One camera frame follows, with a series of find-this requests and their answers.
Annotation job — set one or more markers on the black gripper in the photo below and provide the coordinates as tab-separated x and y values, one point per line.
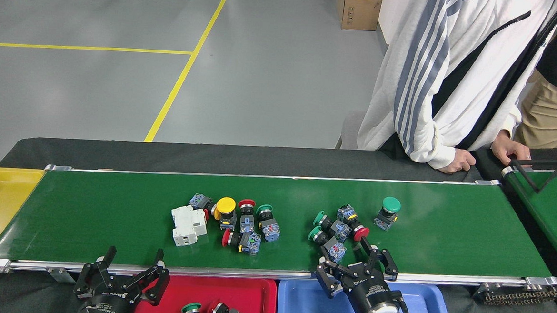
367	290
111	305

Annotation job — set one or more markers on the green mushroom button switch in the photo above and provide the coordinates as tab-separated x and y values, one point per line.
391	204

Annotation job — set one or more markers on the white circuit breaker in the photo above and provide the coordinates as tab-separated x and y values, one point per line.
189	226

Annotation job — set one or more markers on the person's left forearm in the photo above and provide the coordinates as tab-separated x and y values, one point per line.
506	123

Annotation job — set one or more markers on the person's right forearm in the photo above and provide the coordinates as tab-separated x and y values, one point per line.
427	145

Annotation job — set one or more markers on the blue plastic tray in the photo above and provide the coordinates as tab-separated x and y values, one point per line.
299	305

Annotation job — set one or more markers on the long green conveyor belt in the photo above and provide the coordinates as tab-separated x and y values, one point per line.
113	214

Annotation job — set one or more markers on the red plastic tray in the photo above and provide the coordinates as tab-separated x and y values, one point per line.
261	303

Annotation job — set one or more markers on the green feeder conveyor belt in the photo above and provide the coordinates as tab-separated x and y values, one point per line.
552	214

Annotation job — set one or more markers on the person's right hand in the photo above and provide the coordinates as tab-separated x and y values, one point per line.
457	162

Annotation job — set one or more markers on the person's left hand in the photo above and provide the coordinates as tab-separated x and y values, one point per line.
507	149

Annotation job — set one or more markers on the grey chair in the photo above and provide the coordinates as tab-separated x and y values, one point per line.
351	131

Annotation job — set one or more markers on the brown cardboard box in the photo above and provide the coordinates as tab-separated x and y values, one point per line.
357	10

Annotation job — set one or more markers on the red mushroom button switch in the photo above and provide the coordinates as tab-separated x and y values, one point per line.
347	212

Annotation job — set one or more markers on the yellow mushroom button switch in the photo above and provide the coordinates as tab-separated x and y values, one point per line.
226	205

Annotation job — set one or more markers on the black conveyor guide bracket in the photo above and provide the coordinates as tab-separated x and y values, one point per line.
550	164

